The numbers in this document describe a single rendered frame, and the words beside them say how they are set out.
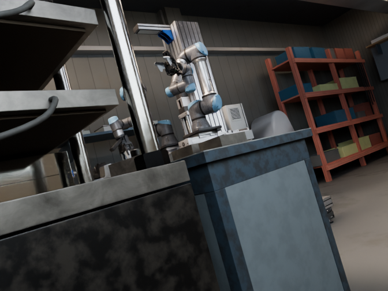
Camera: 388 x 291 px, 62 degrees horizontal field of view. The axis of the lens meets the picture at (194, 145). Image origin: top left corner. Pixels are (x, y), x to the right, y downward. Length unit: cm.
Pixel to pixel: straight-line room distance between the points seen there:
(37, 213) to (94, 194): 12
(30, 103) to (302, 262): 105
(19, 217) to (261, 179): 80
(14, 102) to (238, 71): 570
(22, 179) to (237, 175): 76
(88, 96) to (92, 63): 397
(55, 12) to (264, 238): 94
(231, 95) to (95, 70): 248
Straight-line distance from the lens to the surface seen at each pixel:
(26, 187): 131
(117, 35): 101
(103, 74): 489
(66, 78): 135
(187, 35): 294
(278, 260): 122
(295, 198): 135
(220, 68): 610
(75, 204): 74
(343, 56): 800
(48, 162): 134
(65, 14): 103
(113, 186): 78
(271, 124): 535
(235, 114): 286
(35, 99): 88
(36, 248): 72
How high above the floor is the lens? 74
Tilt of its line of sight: 5 degrees up
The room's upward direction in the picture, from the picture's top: 15 degrees counter-clockwise
